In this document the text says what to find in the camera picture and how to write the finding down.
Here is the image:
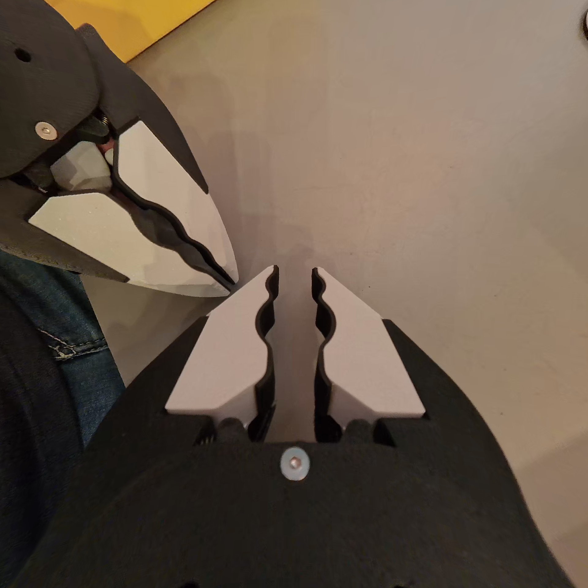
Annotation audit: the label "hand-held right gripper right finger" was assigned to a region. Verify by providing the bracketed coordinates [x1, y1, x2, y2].
[311, 267, 426, 443]

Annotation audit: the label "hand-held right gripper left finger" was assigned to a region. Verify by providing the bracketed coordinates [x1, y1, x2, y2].
[164, 265, 280, 442]

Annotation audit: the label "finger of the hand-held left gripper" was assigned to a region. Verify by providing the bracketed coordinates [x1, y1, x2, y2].
[28, 140, 233, 299]
[105, 119, 239, 285]

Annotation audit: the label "yellow plastic bin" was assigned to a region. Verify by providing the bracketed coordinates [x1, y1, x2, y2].
[55, 0, 217, 63]

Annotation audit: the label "person's legs blue jeans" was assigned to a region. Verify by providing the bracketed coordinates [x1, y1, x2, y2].
[0, 253, 126, 448]

